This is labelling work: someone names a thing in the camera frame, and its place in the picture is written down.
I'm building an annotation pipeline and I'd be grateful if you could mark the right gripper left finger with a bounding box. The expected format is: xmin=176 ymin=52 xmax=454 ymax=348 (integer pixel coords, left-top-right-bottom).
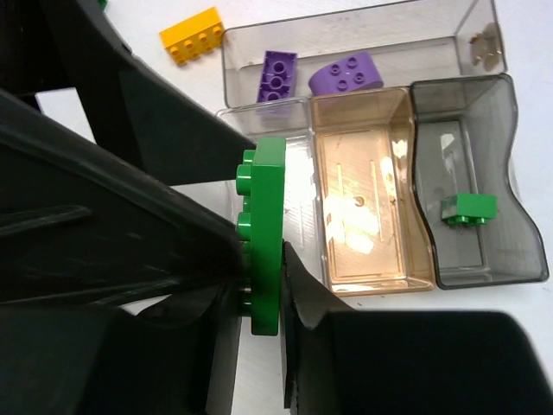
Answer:
xmin=1 ymin=93 xmax=244 ymax=414

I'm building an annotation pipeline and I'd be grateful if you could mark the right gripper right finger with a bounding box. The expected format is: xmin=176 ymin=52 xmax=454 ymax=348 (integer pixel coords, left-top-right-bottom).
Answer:
xmin=281 ymin=243 xmax=552 ymax=414

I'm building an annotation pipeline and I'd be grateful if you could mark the dark smoky plastic container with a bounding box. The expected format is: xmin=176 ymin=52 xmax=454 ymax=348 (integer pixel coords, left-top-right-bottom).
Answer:
xmin=410 ymin=73 xmax=550 ymax=290

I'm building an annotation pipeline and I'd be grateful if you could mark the yellow lego brick right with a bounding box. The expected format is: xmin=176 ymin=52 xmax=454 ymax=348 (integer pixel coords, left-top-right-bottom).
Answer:
xmin=159 ymin=7 xmax=225 ymax=66

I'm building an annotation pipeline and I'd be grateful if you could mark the small green lego brick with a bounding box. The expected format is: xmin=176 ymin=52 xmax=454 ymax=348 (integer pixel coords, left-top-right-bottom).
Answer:
xmin=441 ymin=193 xmax=498 ymax=226

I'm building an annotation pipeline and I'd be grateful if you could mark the purple rounded lego brick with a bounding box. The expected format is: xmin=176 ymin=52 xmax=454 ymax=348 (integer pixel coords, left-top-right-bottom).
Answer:
xmin=308 ymin=52 xmax=384 ymax=96

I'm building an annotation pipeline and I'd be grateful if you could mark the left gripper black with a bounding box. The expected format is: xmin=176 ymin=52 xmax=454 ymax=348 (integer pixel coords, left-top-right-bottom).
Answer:
xmin=1 ymin=1 xmax=255 ymax=186

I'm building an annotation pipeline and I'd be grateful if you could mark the clear grey long container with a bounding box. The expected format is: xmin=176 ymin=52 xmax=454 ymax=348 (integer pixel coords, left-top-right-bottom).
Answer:
xmin=223 ymin=1 xmax=507 ymax=108

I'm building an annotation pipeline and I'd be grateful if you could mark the clear plastic container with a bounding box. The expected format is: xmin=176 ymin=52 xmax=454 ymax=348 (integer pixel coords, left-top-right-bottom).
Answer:
xmin=218 ymin=99 xmax=323 ymax=283

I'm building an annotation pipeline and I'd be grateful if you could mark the amber plastic container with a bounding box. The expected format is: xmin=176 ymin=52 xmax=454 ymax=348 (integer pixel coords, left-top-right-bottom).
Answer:
xmin=311 ymin=87 xmax=437 ymax=296

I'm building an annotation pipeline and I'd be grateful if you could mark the green lego plate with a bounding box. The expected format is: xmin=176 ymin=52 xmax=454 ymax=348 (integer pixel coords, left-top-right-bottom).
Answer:
xmin=236 ymin=137 xmax=286 ymax=336

